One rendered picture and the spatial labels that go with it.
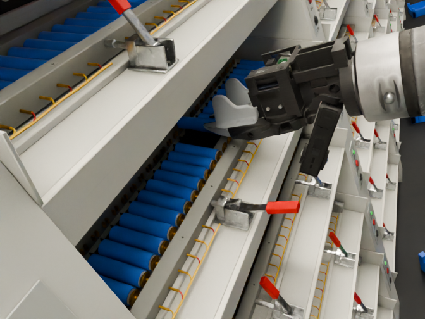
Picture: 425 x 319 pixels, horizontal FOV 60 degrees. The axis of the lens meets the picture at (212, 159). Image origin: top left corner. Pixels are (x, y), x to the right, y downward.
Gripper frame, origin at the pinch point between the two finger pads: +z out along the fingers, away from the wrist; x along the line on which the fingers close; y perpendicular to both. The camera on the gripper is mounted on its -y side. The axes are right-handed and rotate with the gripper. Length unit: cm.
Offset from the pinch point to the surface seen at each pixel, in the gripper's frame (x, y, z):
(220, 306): 24.0, -6.6, -8.3
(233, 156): 5.1, -2.4, -3.8
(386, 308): -29, -86, -7
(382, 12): -169, -42, -4
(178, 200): 14.4, -1.6, -0.4
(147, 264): 23.3, -2.2, -1.1
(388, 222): -64, -85, -6
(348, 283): -8.3, -46.1, -7.4
